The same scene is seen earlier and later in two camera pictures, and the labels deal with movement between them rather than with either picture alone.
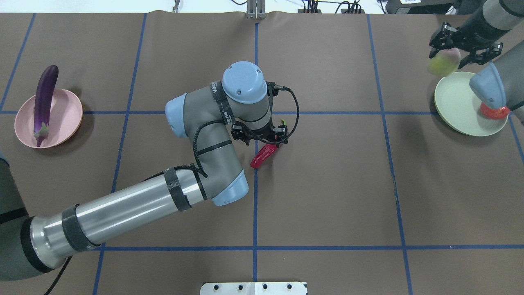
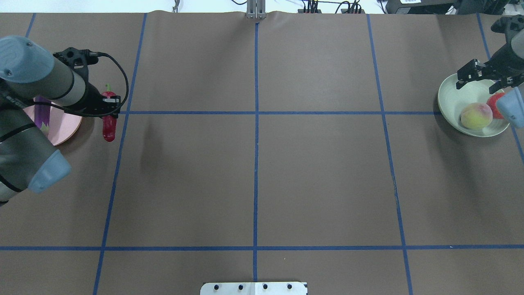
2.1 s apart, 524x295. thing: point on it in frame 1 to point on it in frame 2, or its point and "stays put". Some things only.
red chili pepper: x=262 y=156 to x=109 y=123
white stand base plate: x=254 y=288 stays put
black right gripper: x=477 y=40 to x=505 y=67
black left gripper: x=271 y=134 to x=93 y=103
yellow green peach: x=445 y=62 to x=476 y=116
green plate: x=459 y=105 stays put
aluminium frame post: x=256 y=9 stays put
